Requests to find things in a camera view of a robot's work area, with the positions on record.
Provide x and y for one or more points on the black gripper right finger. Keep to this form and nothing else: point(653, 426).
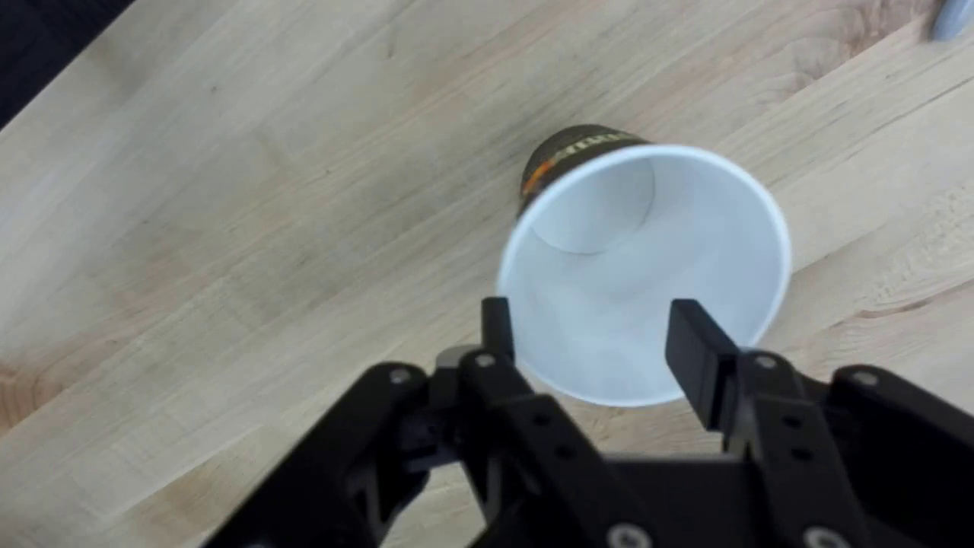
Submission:
point(709, 367)

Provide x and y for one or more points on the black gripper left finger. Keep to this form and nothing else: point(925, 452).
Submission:
point(376, 427)

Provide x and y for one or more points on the brown paper cup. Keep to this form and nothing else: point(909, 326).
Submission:
point(629, 276)

